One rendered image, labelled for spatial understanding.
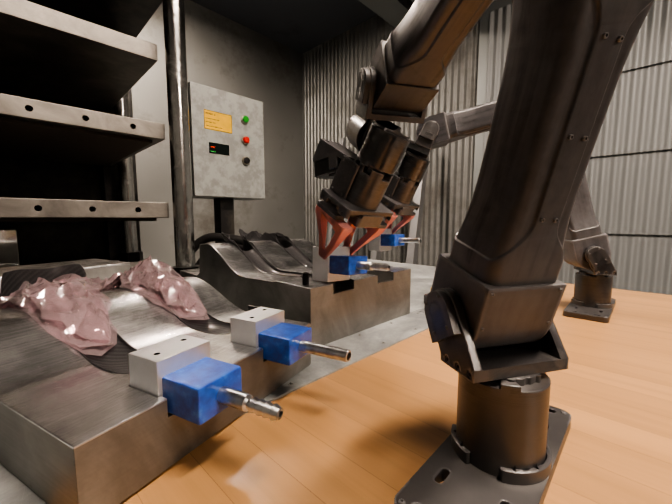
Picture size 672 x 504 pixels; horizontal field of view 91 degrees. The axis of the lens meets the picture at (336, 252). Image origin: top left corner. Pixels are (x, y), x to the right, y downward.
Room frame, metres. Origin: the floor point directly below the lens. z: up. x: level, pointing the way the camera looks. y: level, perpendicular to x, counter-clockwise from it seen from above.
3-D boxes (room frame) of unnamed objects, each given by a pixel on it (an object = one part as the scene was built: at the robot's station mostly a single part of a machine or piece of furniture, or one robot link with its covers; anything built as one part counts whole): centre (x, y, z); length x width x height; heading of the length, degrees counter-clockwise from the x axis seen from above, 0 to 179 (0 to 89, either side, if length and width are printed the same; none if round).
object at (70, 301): (0.42, 0.31, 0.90); 0.26 x 0.18 x 0.08; 62
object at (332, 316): (0.72, 0.12, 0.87); 0.50 x 0.26 x 0.14; 45
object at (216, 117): (1.37, 0.46, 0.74); 0.30 x 0.22 x 1.47; 135
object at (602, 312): (0.68, -0.54, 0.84); 0.20 x 0.07 x 0.08; 137
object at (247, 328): (0.34, 0.05, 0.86); 0.13 x 0.05 x 0.05; 62
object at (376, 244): (0.79, -0.14, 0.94); 0.13 x 0.05 x 0.05; 45
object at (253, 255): (0.71, 0.12, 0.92); 0.35 x 0.16 x 0.09; 45
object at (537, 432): (0.24, -0.13, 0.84); 0.20 x 0.07 x 0.08; 137
